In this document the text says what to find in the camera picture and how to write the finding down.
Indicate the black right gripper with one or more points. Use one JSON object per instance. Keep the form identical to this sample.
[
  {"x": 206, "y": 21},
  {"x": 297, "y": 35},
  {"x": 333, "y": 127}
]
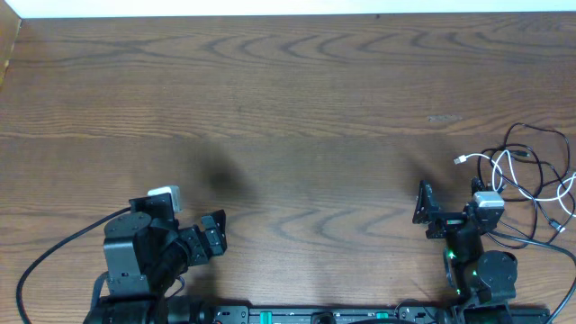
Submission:
[{"x": 448, "y": 222}]

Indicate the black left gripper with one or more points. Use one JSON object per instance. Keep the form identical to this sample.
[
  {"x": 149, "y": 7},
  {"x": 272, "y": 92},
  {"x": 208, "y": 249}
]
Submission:
[{"x": 198, "y": 245}]

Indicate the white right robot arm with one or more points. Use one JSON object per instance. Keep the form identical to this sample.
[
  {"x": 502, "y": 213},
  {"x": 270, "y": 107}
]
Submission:
[{"x": 484, "y": 280}]

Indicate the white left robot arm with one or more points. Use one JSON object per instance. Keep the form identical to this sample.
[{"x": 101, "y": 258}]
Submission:
[{"x": 146, "y": 252}]

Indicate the cardboard side panel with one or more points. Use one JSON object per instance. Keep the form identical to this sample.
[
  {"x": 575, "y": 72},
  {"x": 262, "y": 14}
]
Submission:
[{"x": 9, "y": 29}]

